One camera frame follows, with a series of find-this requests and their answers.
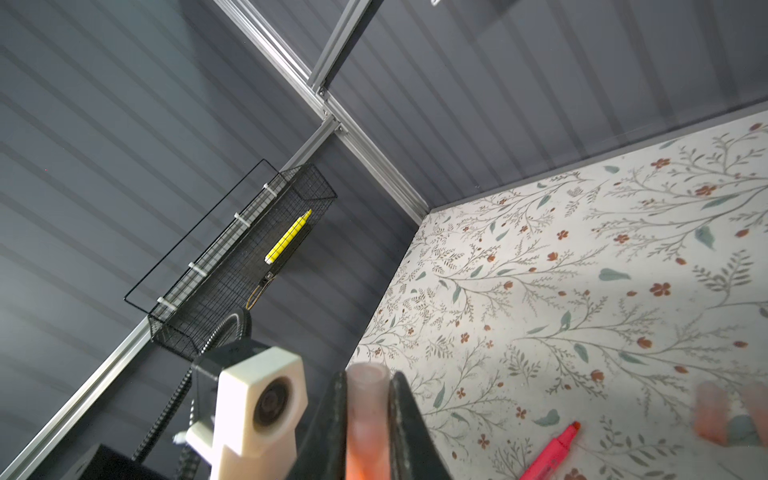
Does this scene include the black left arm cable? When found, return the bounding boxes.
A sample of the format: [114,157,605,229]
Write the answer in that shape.
[130,307,253,480]

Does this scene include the yellow highlighter in basket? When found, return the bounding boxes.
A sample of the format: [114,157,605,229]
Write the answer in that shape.
[264,209,313,265]

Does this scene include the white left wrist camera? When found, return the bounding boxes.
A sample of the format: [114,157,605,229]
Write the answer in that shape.
[186,339,308,479]

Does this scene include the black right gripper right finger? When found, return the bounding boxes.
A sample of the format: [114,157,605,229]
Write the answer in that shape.
[387,371,451,480]

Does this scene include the clear pink pen cap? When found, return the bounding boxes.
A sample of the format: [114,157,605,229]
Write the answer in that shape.
[740,382,768,447]
[693,381,730,446]

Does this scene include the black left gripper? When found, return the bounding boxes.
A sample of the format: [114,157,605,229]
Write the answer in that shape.
[61,444,167,480]

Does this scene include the black wire mesh basket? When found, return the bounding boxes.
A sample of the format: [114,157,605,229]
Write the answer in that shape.
[145,164,337,360]

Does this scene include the pink highlighter pen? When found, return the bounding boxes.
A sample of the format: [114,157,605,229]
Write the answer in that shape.
[520,421,581,480]

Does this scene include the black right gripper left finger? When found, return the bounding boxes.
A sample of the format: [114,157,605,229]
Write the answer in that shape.
[286,371,348,480]

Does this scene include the aluminium frame corner post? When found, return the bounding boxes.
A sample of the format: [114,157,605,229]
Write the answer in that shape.
[216,1,430,224]

